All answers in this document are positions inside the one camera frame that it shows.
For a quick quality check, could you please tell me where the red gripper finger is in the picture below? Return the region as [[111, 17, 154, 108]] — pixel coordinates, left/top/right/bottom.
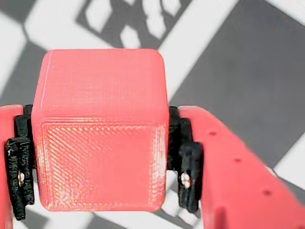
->
[[0, 104, 36, 229], [167, 105, 305, 229]]

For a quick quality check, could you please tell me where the red cube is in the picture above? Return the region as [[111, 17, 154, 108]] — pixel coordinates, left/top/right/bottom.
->
[[30, 49, 170, 213]]

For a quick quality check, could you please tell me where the black white marker checkerboard mat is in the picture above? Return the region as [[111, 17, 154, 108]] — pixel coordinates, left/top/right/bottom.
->
[[0, 0, 305, 229]]

